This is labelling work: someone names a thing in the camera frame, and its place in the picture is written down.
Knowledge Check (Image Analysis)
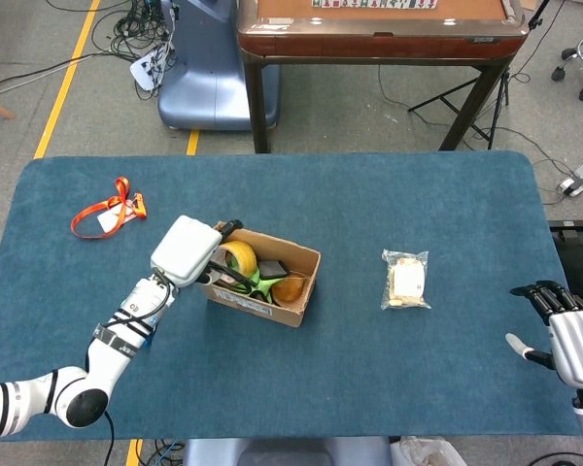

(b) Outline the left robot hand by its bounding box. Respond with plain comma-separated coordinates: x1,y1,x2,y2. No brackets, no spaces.
149,215,245,289

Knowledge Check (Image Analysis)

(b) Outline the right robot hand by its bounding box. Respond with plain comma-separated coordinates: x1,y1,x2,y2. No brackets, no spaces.
504,280,583,390

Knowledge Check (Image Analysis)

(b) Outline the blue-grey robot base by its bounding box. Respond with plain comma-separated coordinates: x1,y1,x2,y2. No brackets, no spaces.
156,0,281,132

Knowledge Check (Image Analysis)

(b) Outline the green object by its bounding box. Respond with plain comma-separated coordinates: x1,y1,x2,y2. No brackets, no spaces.
223,256,276,305

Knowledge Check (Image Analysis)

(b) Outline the brown cardboard box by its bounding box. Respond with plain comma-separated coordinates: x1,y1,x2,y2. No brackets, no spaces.
198,220,323,329

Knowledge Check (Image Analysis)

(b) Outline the small black box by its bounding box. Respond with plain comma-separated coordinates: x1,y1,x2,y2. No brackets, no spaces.
256,259,289,282

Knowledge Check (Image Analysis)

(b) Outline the yellow tape roll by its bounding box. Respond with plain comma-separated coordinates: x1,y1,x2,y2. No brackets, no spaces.
217,240,258,286

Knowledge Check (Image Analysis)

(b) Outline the white badge card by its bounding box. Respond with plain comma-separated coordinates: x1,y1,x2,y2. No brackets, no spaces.
96,203,127,233

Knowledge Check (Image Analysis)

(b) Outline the amber tape roll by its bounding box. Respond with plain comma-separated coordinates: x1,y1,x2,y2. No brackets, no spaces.
270,271,311,308

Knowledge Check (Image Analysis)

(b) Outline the white power strip with plugs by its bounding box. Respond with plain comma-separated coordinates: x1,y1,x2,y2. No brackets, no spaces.
129,43,174,92

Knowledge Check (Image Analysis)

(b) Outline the clear bag of biscuits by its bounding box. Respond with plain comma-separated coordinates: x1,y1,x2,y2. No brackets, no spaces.
380,249,432,311

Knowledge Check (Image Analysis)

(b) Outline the clear plastic bag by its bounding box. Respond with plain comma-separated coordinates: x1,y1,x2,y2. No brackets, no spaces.
391,435,467,466

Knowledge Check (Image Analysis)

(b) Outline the blue table mat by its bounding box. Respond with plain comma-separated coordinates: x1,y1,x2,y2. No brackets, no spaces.
0,150,583,443

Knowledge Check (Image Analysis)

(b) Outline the blue-grey robot torso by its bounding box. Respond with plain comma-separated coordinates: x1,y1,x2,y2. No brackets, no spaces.
182,436,394,466

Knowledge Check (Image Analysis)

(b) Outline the brown mahjong table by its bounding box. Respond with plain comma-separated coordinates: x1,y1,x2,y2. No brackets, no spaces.
236,0,531,154

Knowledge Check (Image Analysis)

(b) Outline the black tripod stand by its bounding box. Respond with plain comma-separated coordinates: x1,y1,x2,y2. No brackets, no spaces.
407,0,551,150

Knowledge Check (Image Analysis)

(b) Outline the face-up mahjong tile row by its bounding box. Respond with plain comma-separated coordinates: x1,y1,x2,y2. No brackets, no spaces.
312,0,438,10

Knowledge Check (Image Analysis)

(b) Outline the orange lanyard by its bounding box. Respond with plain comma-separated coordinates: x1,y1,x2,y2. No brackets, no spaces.
70,176,148,240

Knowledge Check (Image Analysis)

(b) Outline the black floor cable bundle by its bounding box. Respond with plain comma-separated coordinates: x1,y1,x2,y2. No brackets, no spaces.
90,0,176,62

